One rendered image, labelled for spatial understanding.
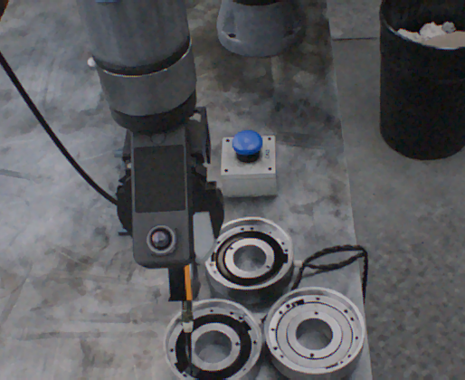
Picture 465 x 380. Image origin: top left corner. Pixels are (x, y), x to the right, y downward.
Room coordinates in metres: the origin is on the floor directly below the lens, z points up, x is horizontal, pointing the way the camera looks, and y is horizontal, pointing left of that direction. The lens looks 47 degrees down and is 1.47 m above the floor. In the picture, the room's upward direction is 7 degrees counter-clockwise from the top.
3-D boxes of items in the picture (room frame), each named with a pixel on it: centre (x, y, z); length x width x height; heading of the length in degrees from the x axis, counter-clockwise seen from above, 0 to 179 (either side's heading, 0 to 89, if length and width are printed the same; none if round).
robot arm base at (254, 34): (0.99, -0.08, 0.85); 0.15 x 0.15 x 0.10
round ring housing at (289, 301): (0.38, -0.07, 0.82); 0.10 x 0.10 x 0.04
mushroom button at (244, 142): (0.64, -0.03, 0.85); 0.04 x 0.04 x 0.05
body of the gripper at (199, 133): (0.44, 0.05, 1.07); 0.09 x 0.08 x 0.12; 174
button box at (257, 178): (0.65, -0.03, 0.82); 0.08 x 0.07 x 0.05; 173
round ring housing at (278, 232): (0.49, -0.01, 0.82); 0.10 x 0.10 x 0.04
